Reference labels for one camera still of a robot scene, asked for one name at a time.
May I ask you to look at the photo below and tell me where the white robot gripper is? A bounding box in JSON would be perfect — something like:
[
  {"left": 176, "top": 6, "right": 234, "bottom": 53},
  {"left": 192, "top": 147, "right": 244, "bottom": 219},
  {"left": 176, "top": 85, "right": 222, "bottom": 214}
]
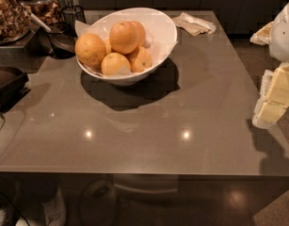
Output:
[{"left": 249, "top": 2, "right": 289, "bottom": 129}]

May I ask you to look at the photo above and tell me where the white ceramic bowl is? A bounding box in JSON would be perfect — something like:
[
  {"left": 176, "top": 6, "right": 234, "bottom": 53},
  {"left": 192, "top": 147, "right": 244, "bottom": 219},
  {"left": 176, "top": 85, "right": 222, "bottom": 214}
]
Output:
[{"left": 75, "top": 8, "right": 178, "bottom": 86}]

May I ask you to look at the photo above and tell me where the front yellowish orange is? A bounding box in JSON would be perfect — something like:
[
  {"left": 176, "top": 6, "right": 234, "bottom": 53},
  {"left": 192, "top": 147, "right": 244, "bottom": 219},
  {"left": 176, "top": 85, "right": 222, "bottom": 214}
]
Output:
[{"left": 101, "top": 53, "right": 131, "bottom": 75}]

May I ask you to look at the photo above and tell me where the small hidden middle orange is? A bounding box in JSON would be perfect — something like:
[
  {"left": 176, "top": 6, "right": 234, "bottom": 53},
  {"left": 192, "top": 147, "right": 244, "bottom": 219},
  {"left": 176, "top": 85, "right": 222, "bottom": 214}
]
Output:
[{"left": 104, "top": 39, "right": 112, "bottom": 54}]

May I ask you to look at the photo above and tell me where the crumpled brown paper napkin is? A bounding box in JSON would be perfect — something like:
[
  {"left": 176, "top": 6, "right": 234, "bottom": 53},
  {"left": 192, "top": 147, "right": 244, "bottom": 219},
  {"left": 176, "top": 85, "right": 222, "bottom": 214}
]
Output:
[{"left": 172, "top": 12, "right": 217, "bottom": 36}]

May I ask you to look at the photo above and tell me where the large glass nut jar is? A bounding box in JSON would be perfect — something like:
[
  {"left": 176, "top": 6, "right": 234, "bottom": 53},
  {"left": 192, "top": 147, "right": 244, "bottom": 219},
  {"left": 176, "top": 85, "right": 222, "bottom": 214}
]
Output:
[{"left": 0, "top": 0, "right": 30, "bottom": 45}]

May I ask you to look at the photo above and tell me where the black device at left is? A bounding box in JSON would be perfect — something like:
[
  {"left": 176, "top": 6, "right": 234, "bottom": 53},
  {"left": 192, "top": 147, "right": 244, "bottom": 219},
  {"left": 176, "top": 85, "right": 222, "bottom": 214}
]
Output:
[{"left": 0, "top": 66, "right": 29, "bottom": 112}]

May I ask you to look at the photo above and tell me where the black wire cup holder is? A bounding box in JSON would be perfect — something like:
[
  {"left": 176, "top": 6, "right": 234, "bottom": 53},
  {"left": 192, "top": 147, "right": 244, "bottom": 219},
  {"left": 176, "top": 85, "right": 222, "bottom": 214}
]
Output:
[{"left": 62, "top": 6, "right": 86, "bottom": 37}]

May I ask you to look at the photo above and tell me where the white serving spoon handle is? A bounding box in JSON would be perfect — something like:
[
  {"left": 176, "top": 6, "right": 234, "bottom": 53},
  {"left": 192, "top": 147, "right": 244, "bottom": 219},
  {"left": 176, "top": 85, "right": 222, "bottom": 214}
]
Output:
[{"left": 27, "top": 11, "right": 52, "bottom": 32}]

